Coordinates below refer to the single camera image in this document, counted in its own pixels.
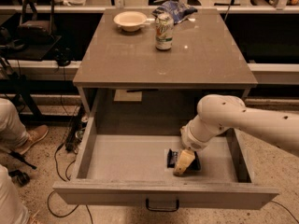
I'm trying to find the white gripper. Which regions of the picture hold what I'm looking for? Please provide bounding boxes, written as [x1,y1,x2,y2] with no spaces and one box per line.
[173,124,208,175]

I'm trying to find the dark blue rxbar wrapper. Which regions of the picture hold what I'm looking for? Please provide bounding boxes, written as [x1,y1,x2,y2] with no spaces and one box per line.
[166,149,201,171]

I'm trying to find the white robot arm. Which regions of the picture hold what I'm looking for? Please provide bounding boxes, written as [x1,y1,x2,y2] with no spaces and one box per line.
[173,94,299,175]

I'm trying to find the open grey top drawer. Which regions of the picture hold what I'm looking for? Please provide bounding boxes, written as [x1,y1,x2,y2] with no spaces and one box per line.
[52,89,280,211]

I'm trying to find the grey counter cabinet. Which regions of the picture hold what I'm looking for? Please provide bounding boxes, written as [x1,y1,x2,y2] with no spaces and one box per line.
[73,8,257,109]

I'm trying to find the paper label inside cabinet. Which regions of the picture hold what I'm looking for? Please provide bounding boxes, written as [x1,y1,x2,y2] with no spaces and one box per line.
[114,90,142,102]

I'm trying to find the black power strip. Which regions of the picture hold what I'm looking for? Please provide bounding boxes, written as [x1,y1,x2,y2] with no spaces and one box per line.
[64,105,89,152]

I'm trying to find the green white soda can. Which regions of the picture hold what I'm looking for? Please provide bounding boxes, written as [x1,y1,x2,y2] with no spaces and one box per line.
[155,13,174,50]

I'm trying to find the blue chip bag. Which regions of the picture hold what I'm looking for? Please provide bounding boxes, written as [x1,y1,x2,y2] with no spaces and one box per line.
[152,0,197,24]

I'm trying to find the white ceramic bowl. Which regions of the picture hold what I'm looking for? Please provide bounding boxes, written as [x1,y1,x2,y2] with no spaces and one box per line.
[113,11,149,32]

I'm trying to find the black headphones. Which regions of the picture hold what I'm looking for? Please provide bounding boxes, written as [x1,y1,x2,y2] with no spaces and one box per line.
[54,48,73,67]

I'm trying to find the black chair base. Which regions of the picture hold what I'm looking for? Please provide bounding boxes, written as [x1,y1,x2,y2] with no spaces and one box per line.
[0,147,38,187]

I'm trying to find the person leg with tan shoe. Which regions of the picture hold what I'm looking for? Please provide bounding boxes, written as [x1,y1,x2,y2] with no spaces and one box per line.
[0,98,49,155]

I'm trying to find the person leg in white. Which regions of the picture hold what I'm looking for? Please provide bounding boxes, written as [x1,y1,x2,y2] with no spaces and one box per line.
[0,165,43,224]

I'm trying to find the black drawer handle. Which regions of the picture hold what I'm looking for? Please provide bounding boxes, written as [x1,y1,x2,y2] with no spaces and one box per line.
[145,199,180,213]

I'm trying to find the black floor cable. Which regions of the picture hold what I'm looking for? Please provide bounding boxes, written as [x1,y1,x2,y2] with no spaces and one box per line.
[46,142,94,224]

